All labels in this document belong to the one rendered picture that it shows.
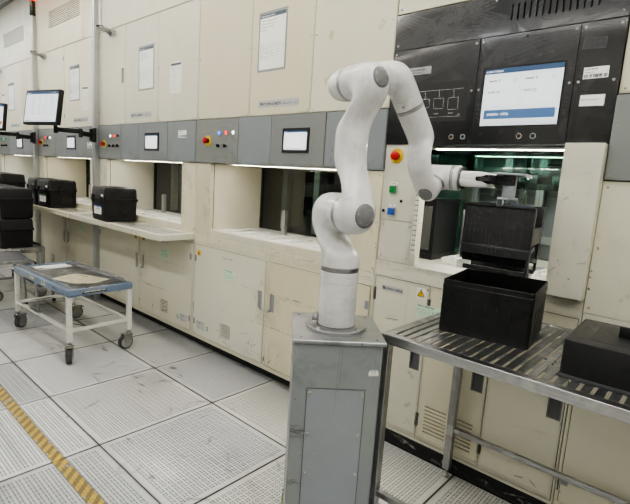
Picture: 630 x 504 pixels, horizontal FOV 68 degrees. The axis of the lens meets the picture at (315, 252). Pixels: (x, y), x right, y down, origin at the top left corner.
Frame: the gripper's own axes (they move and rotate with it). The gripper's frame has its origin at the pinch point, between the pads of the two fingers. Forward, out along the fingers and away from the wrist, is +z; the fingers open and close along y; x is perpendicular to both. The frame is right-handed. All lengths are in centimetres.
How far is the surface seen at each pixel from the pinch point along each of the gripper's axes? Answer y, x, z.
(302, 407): 51, -71, -40
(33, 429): 60, -126, -181
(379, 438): 30, -84, -24
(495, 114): -30.5, 25.7, -14.3
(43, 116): -34, 32, -354
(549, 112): -27.6, 25.5, 4.8
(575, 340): 28, -40, 26
